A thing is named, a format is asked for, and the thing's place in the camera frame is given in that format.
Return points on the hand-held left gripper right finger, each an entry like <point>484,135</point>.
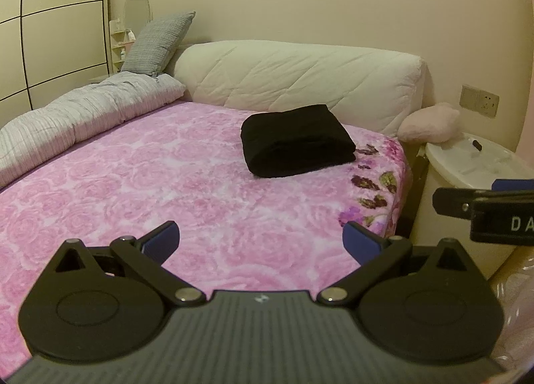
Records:
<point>358,242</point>

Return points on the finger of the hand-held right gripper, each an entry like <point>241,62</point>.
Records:
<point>511,184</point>
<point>452,202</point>

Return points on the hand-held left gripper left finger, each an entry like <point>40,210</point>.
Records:
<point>160,242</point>

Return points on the black pants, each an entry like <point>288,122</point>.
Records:
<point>296,142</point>

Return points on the white bedside cabinet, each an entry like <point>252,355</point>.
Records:
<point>450,184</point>

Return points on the small black object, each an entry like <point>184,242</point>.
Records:
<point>475,145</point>

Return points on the pink floral blanket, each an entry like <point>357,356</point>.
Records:
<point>167,184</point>

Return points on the pink plush pillow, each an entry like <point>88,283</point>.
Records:
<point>429,123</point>

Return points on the white ribbed quilt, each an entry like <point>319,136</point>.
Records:
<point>83,117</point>

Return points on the cream padded headboard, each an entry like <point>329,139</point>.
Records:
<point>300,71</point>

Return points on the grey pillow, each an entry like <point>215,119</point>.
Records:
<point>160,42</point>

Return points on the white dresser shelf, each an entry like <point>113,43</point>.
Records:
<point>119,46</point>

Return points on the oval mirror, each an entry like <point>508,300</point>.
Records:
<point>137,4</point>

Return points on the cream panelled wardrobe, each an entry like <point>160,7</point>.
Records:
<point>50,25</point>

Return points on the beige wall socket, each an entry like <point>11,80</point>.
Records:
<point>479,100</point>

